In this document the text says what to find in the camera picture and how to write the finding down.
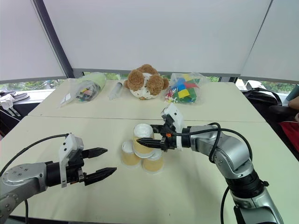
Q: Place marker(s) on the black backpack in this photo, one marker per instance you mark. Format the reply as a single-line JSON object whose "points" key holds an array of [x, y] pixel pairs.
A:
{"points": [[261, 95]]}

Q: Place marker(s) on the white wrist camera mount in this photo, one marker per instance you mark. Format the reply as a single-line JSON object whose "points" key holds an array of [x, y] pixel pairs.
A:
{"points": [[176, 116], [70, 144]]}

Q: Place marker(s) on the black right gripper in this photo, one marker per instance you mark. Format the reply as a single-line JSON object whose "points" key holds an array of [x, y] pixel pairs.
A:
{"points": [[168, 142]]}

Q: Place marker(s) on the person in red clothing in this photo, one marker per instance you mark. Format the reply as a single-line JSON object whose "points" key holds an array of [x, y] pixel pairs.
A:
{"points": [[290, 130]]}

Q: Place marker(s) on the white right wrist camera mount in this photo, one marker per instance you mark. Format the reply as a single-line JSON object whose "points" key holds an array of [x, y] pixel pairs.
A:
{"points": [[176, 116]]}

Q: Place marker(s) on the plastic bag of colourful blocks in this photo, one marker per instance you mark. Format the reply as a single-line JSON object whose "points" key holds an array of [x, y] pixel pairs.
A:
{"points": [[184, 89]]}

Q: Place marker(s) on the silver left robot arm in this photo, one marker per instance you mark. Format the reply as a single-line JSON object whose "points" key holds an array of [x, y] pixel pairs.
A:
{"points": [[25, 176]]}

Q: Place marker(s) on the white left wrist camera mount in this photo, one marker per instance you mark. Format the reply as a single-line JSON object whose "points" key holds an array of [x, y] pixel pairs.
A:
{"points": [[70, 144]]}

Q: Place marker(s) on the grey window blind rail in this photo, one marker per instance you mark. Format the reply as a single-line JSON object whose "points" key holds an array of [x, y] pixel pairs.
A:
{"points": [[154, 72]]}

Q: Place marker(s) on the brown teddy bear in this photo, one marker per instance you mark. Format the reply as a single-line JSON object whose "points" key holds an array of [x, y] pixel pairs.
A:
{"points": [[144, 81]]}

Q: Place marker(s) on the clear plastic syringe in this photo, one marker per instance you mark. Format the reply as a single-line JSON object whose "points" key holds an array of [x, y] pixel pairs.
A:
{"points": [[116, 89]]}

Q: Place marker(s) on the black sandals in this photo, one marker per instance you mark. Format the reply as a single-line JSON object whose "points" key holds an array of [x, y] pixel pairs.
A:
{"points": [[16, 95]]}

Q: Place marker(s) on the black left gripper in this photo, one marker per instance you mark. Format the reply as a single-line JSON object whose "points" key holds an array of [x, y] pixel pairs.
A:
{"points": [[74, 169]]}

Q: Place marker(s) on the plastic bag with green cloth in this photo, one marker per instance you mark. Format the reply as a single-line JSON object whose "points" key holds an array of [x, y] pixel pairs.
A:
{"points": [[87, 89]]}

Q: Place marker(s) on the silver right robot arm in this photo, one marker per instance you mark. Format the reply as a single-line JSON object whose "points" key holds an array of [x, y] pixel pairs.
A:
{"points": [[233, 158]]}

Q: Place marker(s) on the dark window frame post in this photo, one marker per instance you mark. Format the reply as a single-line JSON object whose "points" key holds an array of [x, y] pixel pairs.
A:
{"points": [[53, 39]]}

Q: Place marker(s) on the brown paper cup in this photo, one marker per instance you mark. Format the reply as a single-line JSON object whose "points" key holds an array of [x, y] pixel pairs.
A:
{"points": [[128, 158], [153, 165], [142, 131]]}

